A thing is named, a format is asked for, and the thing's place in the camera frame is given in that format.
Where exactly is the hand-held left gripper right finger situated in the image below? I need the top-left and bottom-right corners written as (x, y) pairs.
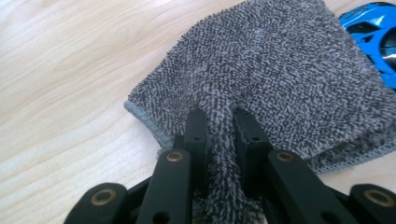
top-left (233, 107), bottom-right (274, 196)

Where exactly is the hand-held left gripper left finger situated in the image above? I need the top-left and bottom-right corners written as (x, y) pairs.
top-left (182, 107), bottom-right (213, 191)

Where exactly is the grey terry cloth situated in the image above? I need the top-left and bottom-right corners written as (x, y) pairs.
top-left (123, 0), bottom-right (396, 224)

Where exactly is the blue toy car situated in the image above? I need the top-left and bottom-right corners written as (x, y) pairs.
top-left (338, 1), bottom-right (396, 91)

